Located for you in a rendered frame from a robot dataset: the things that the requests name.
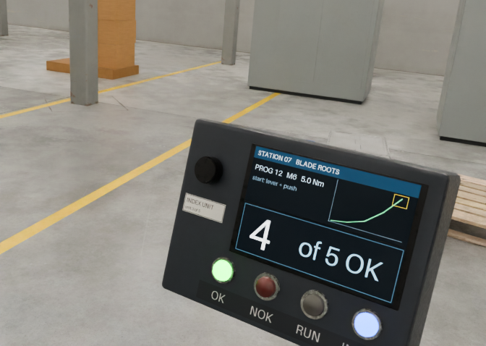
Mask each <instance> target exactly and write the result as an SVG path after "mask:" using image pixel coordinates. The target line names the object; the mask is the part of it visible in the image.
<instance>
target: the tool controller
mask: <svg viewBox="0 0 486 346"><path fill-rule="evenodd" d="M460 182H461V178H460V176H459V175H458V174H457V173H453V172H447V171H444V170H440V169H434V168H431V167H427V166H421V165H418V164H411V163H408V162H404V161H398V160H395V159H389V158H385V157H382V156H376V155H372V154H368V153H363V152H359V151H353V150H349V149H345V148H339V147H335V146H332V145H326V144H322V143H316V142H313V141H309V140H303V139H299V138H293V137H290V136H286V135H280V134H277V133H273V132H267V131H264V130H258V129H254V128H251V127H244V126H240V125H233V124H229V123H225V122H218V121H214V120H210V119H203V118H200V119H197V120H196V121H195V126H194V130H193V133H192V140H191V144H190V147H189V154H188V158H187V165H186V169H185V172H184V179H183V183H182V189H181V193H180V196H179V203H178V207H177V211H176V218H175V221H174V228H173V232H172V236H171V242H170V246H169V252H168V256H167V260H166V267H165V271H164V274H163V281H162V287H163V288H164V289H167V290H169V291H172V292H174V293H176V294H178V295H181V296H183V297H186V298H188V299H190V300H193V301H195V302H197V303H200V304H202V305H205V306H207V307H209V308H212V309H214V310H216V311H219V312H221V313H224V314H226V315H228V316H231V317H233V318H236V319H238V320H240V321H243V322H245V323H247V324H250V325H252V326H255V327H257V328H259V329H262V330H264V331H266V332H269V333H271V334H274V335H276V336H278V337H280V338H283V339H285V340H288V341H290V342H293V343H294V344H297V345H299V346H419V345H420V342H421V338H422V333H423V330H424V327H425V322H426V318H427V313H428V310H429V307H430V301H431V298H432V293H433V290H434V286H435V281H436V278H437V275H438V269H439V266H440V261H441V258H442V254H443V249H444V246H445V243H446V238H447V234H448V229H449V226H450V223H451V217H452V214H453V209H454V206H455V202H456V197H457V194H458V191H459V185H460ZM245 201H246V202H248V203H253V204H256V205H259V206H263V207H266V208H270V209H273V210H275V211H280V212H283V213H285V214H290V215H289V221H288V224H287V228H286V234H285V238H284V241H283V247H282V251H281V257H280V260H279V264H278V265H277V264H274V263H271V262H268V261H265V260H263V259H260V258H256V257H254V256H251V255H248V254H246V253H242V252H239V251H238V250H234V246H235V242H236V236H237V232H238V228H239V223H240V219H241V215H242V209H243V205H244V202H245ZM219 257H227V258H229V259H230V260H231V261H232V262H233V264H234V266H235V276H234V278H233V279H232V280H231V281H230V282H229V283H226V284H222V283H219V282H217V281H216V280H215V279H214V278H213V275H212V272H211V266H212V264H213V262H214V260H216V259H217V258H219ZM264 272H268V273H271V274H273V275H274V276H275V277H276V278H277V279H278V281H279V284H280V292H279V294H278V296H277V297H276V298H275V299H273V300H262V299H260V298H259V297H258V296H257V294H256V293H255V289H254V282H255V279H256V278H257V276H259V275H260V274H261V273H264ZM309 290H318V291H320V292H322V293H323V294H324V295H325V296H326V297H327V299H328V304H329V308H328V312H327V313H326V315H325V316H324V317H322V318H319V319H312V318H309V317H307V316H306V315H305V314H304V313H303V311H302V308H301V299H302V296H303V294H305V293H306V292H307V291H309ZM363 308H367V309H371V310H373V311H374V312H376V313H377V314H378V315H379V317H380V318H381V320H382V322H383V330H382V332H381V333H380V335H379V336H378V337H377V338H375V339H371V340H365V339H362V338H360V337H359V336H357V334H356V333H355V332H354V330H353V328H352V319H353V316H354V314H355V313H356V312H357V311H358V310H360V309H363Z"/></svg>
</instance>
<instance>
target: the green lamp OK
mask: <svg viewBox="0 0 486 346"><path fill-rule="evenodd" d="M211 272H212V275H213V278H214V279H215V280H216V281H217V282H219V283H222V284H226V283H229V282H230V281H231V280H232V279H233V278H234V276H235V266H234V264H233V262H232V261H231V260H230V259H229V258H227V257H219V258H217V259H216V260H214V262H213V264H212V266H211Z"/></svg>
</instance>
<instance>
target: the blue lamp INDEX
mask: <svg viewBox="0 0 486 346"><path fill-rule="evenodd" d="M352 328H353V330H354V332H355V333H356V334H357V336H359V337H360V338H362V339H365V340H371V339H375V338H377V337H378V336H379V335H380V333H381V332H382V330H383V322H382V320H381V318H380V317H379V315H378V314H377V313H376V312H374V311H373V310H371V309H367V308H363V309H360V310H358V311H357V312H356V313H355V314H354V316H353V319H352Z"/></svg>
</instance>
